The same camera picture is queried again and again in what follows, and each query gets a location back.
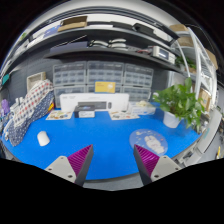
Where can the checkered patterned cloth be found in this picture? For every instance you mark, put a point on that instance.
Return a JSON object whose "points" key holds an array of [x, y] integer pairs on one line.
{"points": [[36, 104]]}

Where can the round blue mouse pad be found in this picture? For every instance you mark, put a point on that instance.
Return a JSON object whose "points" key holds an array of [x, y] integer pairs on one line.
{"points": [[150, 140]]}

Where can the left clear drawer cabinet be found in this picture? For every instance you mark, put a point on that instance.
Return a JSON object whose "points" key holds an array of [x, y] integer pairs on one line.
{"points": [[69, 78]]}

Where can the white metal rack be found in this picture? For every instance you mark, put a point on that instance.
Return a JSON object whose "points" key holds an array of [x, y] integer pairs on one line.
{"points": [[197, 61]]}

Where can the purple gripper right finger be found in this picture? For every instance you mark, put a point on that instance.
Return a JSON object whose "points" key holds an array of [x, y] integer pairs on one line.
{"points": [[152, 167]]}

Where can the green potted plant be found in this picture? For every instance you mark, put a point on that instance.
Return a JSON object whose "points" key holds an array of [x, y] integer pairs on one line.
{"points": [[179, 103]]}

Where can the blue table mat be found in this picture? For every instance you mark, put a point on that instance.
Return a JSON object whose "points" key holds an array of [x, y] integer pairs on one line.
{"points": [[113, 154]]}

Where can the white device on shelf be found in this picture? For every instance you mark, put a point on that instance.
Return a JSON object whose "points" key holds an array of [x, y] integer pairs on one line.
{"points": [[163, 54]]}

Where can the cardboard box on shelf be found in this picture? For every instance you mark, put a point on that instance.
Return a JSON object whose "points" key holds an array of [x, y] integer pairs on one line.
{"points": [[72, 23]]}

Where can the white framed tray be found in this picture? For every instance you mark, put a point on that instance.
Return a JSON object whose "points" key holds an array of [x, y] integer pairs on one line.
{"points": [[35, 78]]}

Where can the white keyboard box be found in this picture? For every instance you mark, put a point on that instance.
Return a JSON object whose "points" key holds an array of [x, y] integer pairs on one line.
{"points": [[102, 102]]}

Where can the left illustrated card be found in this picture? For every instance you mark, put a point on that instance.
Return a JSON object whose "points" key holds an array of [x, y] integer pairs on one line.
{"points": [[59, 115]]}

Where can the clear drawer cabinet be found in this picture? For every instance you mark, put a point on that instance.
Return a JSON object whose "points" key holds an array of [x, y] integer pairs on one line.
{"points": [[69, 78], [137, 82], [104, 71]]}

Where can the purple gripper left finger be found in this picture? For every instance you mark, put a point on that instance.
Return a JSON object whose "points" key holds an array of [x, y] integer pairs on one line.
{"points": [[73, 168]]}

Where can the grey wall shelf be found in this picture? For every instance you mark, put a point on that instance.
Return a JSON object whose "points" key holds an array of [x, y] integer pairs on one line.
{"points": [[78, 40]]}

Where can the yellow card box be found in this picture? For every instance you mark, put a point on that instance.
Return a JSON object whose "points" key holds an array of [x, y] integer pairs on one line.
{"points": [[105, 87]]}

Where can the middle clear drawer cabinet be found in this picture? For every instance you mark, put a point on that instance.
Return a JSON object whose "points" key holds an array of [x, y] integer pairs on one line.
{"points": [[104, 71]]}

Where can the small black white box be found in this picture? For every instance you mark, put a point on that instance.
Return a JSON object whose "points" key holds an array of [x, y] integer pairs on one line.
{"points": [[84, 111]]}

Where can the white computer mouse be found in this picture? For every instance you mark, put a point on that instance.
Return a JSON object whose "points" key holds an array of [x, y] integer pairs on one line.
{"points": [[43, 138]]}

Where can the right clear drawer cabinet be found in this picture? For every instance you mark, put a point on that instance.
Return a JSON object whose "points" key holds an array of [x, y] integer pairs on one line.
{"points": [[137, 82]]}

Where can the purple toy figure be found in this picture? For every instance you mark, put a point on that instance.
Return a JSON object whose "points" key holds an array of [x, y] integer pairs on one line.
{"points": [[5, 107]]}

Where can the illustrated card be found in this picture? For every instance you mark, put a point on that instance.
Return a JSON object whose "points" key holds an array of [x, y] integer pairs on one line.
{"points": [[119, 115], [59, 115]]}

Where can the clear plastic box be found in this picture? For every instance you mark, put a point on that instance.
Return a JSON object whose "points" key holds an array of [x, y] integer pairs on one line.
{"points": [[141, 108]]}

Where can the right illustrated card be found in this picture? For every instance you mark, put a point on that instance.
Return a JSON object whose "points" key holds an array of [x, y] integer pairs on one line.
{"points": [[119, 115]]}

